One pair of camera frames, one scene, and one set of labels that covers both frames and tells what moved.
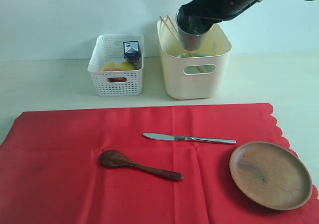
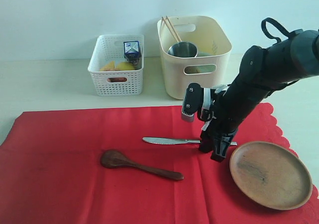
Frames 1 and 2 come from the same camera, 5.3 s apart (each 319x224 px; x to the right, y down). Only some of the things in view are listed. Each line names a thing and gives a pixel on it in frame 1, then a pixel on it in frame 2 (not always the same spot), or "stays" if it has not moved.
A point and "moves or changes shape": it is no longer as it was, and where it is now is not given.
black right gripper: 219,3 to 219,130
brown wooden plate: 270,175 stays
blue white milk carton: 132,52 stays
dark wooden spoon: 114,159 stays
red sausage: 116,79 stays
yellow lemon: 124,66 stays
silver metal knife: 176,137 moves or changes shape
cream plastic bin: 201,73 stays
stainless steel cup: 189,41 to 183,49
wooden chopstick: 172,24 moves or changes shape
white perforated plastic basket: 109,48 stays
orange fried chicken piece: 110,66 stays
